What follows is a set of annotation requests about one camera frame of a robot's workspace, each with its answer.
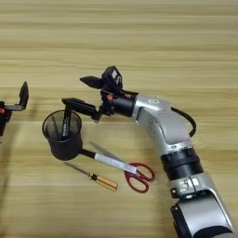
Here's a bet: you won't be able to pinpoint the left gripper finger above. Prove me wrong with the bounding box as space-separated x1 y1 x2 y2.
18 81 30 112

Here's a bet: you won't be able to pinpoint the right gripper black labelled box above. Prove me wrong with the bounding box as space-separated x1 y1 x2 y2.
101 65 124 93

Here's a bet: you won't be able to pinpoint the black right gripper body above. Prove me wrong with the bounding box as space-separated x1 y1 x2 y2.
92 89 139 122

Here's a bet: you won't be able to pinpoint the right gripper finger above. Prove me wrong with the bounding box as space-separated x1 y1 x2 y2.
60 98 100 119
79 75 105 90

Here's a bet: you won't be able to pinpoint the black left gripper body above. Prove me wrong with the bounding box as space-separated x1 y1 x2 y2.
0 101 24 138

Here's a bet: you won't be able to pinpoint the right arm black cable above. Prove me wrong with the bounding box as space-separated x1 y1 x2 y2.
170 106 198 138

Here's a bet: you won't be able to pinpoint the black marker pen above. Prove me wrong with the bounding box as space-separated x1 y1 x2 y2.
60 106 73 141

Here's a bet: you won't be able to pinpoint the amber handled screwdriver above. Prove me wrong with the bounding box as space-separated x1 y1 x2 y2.
63 161 119 192

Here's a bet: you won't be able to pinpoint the black mesh pen cup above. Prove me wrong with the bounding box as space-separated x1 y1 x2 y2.
42 109 84 162

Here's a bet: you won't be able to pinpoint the red handled scissors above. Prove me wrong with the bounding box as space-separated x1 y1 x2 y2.
88 140 156 194

